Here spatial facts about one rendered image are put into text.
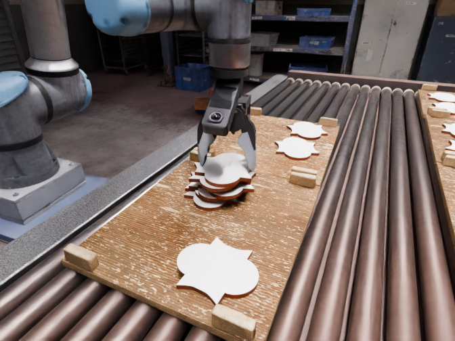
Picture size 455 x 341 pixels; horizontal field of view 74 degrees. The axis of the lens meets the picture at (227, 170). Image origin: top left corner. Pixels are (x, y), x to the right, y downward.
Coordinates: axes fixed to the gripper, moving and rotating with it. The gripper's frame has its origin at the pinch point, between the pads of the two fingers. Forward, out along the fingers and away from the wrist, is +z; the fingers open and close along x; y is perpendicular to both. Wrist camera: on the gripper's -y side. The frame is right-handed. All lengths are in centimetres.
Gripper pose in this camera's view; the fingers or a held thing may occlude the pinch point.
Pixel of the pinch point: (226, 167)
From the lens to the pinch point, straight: 63.7
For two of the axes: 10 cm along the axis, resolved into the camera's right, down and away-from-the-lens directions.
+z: 0.0, 8.7, 4.9
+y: 2.3, -4.8, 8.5
